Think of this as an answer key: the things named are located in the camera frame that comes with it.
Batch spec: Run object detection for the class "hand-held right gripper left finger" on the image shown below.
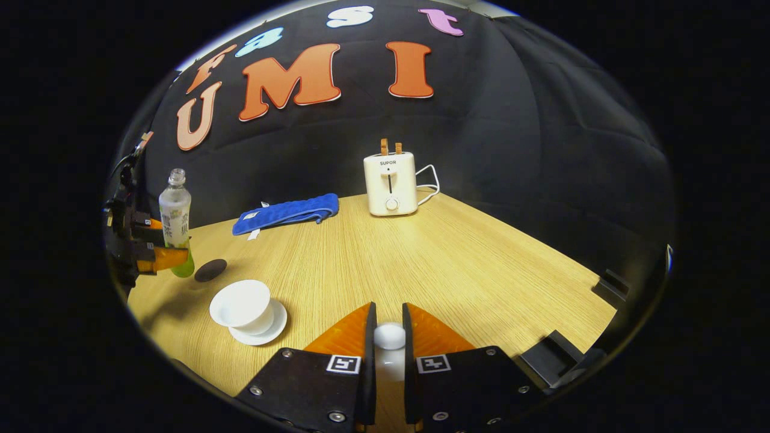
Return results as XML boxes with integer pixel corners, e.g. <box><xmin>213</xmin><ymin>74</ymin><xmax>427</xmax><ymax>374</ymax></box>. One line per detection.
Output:
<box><xmin>235</xmin><ymin>302</ymin><xmax>378</xmax><ymax>433</ymax></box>

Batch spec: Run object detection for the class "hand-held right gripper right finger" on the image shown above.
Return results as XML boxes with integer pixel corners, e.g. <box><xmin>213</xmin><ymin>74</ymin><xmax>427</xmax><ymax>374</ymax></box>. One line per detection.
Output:
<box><xmin>402</xmin><ymin>302</ymin><xmax>545</xmax><ymax>433</ymax></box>

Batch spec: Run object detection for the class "white teacup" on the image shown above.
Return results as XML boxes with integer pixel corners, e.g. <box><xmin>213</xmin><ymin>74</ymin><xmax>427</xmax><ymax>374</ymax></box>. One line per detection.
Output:
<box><xmin>209</xmin><ymin>280</ymin><xmax>274</xmax><ymax>336</ymax></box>

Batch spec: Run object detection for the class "blue folded towel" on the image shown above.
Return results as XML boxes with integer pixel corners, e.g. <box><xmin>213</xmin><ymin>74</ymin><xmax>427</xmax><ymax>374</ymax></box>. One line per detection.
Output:
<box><xmin>232</xmin><ymin>193</ymin><xmax>339</xmax><ymax>237</ymax></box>

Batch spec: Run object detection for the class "clear water bottle green label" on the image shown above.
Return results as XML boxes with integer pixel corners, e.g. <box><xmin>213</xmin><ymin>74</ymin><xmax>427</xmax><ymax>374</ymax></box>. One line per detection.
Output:
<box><xmin>159</xmin><ymin>168</ymin><xmax>196</xmax><ymax>278</ymax></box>

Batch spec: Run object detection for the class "cream toaster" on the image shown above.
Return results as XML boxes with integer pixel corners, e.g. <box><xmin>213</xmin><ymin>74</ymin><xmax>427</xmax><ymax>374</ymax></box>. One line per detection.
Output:
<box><xmin>363</xmin><ymin>152</ymin><xmax>418</xmax><ymax>217</ymax></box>

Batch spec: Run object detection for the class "dark round coaster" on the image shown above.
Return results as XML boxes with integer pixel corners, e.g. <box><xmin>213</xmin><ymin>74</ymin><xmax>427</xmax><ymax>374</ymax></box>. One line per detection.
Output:
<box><xmin>194</xmin><ymin>259</ymin><xmax>228</xmax><ymax>283</ymax></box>

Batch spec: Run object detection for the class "white toaster cable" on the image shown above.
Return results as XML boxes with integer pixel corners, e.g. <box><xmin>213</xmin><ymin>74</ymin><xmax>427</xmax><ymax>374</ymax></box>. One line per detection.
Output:
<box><xmin>415</xmin><ymin>164</ymin><xmax>441</xmax><ymax>206</ymax></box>

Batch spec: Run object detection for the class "white teacup lid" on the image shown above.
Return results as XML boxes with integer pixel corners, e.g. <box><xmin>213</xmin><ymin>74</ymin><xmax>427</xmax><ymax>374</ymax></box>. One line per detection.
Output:
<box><xmin>373</xmin><ymin>323</ymin><xmax>407</xmax><ymax>383</ymax></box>

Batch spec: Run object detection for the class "black table clamp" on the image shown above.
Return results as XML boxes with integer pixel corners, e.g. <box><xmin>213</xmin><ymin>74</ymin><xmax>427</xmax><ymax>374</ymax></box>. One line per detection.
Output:
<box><xmin>519</xmin><ymin>330</ymin><xmax>605</xmax><ymax>392</ymax></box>
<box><xmin>593</xmin><ymin>269</ymin><xmax>630</xmax><ymax>301</ymax></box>

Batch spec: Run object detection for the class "white saucer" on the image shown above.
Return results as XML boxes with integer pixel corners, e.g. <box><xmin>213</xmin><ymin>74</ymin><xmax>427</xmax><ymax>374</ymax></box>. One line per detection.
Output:
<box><xmin>229</xmin><ymin>299</ymin><xmax>288</xmax><ymax>346</ymax></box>

